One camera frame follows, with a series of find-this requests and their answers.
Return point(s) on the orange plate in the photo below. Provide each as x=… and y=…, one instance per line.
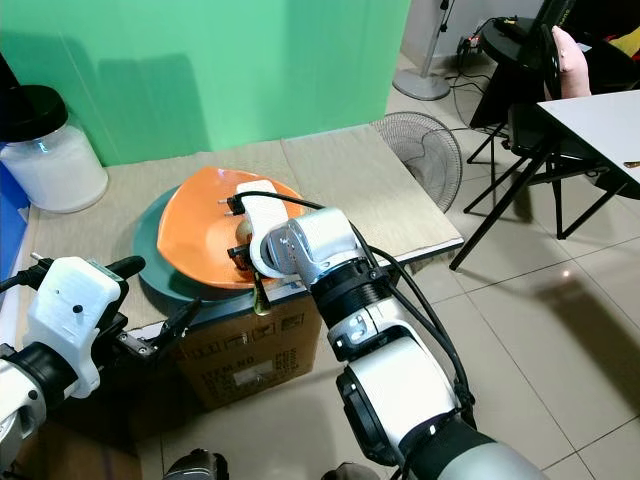
x=195, y=220

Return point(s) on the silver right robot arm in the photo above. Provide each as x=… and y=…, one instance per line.
x=400, y=400

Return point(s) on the person's bare forearm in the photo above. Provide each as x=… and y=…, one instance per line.
x=572, y=65

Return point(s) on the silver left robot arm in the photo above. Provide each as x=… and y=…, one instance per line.
x=25, y=400

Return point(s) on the dark teal plate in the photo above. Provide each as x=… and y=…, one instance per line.
x=145, y=250

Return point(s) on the small golden round object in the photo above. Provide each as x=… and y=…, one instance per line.
x=244, y=231

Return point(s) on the brown cardboard box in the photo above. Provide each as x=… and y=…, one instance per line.
x=260, y=365

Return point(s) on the blue backdrop board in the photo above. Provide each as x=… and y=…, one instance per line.
x=12, y=230

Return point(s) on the black-lidded jar of white powder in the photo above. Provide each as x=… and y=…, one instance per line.
x=55, y=170

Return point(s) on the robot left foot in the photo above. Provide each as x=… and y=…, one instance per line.
x=198, y=467

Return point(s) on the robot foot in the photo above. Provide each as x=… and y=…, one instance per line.
x=198, y=467
x=355, y=472

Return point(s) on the green backdrop screen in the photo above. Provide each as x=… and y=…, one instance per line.
x=240, y=70

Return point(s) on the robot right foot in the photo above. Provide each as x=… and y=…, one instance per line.
x=355, y=472

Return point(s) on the grey floor fan head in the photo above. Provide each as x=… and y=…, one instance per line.
x=420, y=155

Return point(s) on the white standing fan base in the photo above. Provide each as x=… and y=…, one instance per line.
x=420, y=85

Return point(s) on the black power strip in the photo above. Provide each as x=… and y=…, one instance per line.
x=467, y=45

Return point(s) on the black folding chair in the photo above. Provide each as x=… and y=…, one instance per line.
x=525, y=125

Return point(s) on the round black side table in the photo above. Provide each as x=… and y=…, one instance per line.
x=500, y=42

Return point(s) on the white table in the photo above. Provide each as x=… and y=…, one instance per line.
x=600, y=125

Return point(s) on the small brown object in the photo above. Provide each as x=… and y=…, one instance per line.
x=631, y=162

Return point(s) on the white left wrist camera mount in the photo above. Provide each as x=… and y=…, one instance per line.
x=75, y=315

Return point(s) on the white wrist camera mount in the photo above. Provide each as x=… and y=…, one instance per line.
x=75, y=315
x=325, y=240

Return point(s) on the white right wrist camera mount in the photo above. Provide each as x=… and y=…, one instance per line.
x=325, y=240

